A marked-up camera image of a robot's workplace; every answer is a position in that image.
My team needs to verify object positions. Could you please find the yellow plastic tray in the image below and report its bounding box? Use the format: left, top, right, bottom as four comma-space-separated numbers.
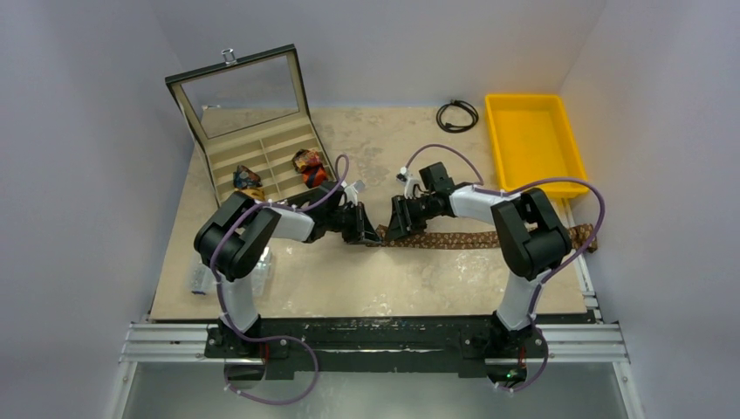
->
484, 93, 587, 191

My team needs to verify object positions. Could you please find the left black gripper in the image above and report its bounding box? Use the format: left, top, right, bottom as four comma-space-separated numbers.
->
325, 201, 381, 244

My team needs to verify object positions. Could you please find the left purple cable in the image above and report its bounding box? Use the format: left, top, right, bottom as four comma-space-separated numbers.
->
209, 154, 352, 406

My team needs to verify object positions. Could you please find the black coiled cable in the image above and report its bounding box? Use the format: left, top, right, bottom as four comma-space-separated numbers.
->
435, 100, 480, 134

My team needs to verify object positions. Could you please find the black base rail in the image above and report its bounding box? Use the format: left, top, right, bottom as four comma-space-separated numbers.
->
204, 314, 548, 385

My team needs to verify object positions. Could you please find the black tie display box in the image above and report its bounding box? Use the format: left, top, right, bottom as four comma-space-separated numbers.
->
165, 44, 336, 203

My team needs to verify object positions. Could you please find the yellow patterned rolled tie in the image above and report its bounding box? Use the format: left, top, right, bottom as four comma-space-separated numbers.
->
241, 188, 266, 202

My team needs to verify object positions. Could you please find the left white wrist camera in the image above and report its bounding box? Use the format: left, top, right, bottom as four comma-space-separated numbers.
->
341, 180, 366, 206

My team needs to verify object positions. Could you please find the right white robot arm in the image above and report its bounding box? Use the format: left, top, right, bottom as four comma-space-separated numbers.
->
384, 162, 572, 355

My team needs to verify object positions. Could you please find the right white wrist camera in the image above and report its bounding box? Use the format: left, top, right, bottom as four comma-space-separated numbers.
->
396, 166, 421, 199

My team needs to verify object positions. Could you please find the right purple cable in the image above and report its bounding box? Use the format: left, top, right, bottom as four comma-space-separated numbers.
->
401, 143, 609, 395

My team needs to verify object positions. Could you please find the dark floral rolled tie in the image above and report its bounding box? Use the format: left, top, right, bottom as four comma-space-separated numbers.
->
232, 165, 263, 189

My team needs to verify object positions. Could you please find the clear plastic screw box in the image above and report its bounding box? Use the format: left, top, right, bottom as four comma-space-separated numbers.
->
188, 247, 274, 297

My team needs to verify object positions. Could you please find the orange navy rolled tie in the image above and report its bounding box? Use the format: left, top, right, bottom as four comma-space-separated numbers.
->
301, 164, 328, 189

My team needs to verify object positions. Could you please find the brown floral tie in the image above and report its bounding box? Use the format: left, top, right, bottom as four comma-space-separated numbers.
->
375, 223, 598, 253

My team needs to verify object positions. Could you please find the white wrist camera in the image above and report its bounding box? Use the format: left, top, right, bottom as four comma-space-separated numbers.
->
341, 180, 366, 206
396, 166, 421, 199

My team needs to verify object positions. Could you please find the multicolour patterned rolled tie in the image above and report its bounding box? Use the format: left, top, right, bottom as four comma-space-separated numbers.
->
291, 148, 323, 173

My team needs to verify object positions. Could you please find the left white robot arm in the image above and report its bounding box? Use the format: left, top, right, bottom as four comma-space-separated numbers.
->
194, 181, 381, 357

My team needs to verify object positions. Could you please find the purple cable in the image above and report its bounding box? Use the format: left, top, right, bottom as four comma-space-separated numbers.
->
209, 154, 352, 406
401, 143, 609, 395

